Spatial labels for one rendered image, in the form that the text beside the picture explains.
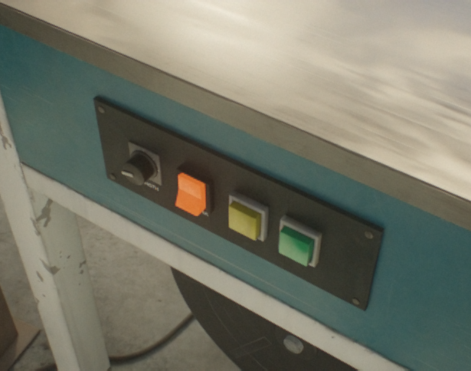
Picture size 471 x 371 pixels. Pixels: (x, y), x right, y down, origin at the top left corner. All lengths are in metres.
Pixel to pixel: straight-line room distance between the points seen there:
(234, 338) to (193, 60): 0.61
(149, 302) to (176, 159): 0.75
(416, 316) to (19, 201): 0.45
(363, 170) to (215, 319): 0.63
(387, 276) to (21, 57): 0.34
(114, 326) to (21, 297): 0.18
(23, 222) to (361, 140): 0.47
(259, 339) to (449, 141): 0.61
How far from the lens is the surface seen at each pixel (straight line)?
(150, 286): 1.30
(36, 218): 0.80
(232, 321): 1.03
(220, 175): 0.53
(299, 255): 0.52
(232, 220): 0.54
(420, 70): 0.53
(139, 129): 0.57
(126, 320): 1.27
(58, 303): 0.92
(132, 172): 0.58
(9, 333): 1.25
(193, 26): 0.56
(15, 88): 0.67
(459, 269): 0.48
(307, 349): 0.91
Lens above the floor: 1.03
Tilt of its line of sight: 45 degrees down
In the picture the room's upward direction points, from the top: straight up
